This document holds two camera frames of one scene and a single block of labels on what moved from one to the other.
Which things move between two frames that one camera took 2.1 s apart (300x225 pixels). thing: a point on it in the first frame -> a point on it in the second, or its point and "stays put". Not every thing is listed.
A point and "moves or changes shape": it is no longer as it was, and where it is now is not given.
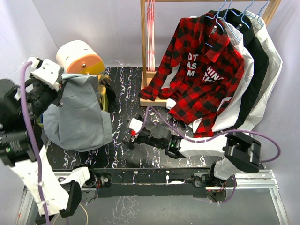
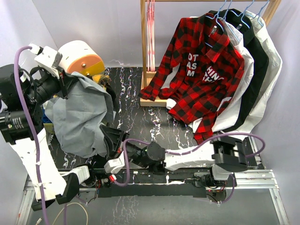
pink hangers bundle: x=150 y=35 stays put
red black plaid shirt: x=198 y=72 stays put
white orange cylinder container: x=78 y=57 stays put
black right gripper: x=134 y=139 -> x=113 y=137
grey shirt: x=79 y=124 moves or changes shape
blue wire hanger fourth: x=258 y=14 stays put
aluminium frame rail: x=266 y=180 stays put
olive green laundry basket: x=102 y=81 -> x=49 y=130
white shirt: x=230 y=108 stays put
